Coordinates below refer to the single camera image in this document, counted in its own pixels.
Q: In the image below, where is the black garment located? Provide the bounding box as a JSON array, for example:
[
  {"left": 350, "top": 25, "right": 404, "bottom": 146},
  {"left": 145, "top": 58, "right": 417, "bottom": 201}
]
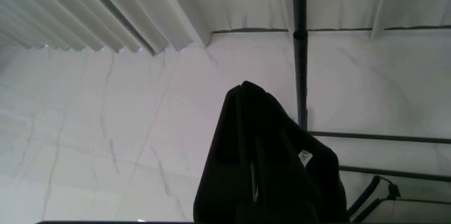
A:
[{"left": 225, "top": 80, "right": 350, "bottom": 223}]

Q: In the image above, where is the black clothes rack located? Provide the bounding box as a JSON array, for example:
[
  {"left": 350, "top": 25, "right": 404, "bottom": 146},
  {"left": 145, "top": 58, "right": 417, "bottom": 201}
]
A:
[{"left": 290, "top": 0, "right": 451, "bottom": 183}]

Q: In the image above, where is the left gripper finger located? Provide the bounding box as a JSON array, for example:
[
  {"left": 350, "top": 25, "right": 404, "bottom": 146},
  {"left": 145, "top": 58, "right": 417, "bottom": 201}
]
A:
[{"left": 192, "top": 86, "right": 255, "bottom": 223}]

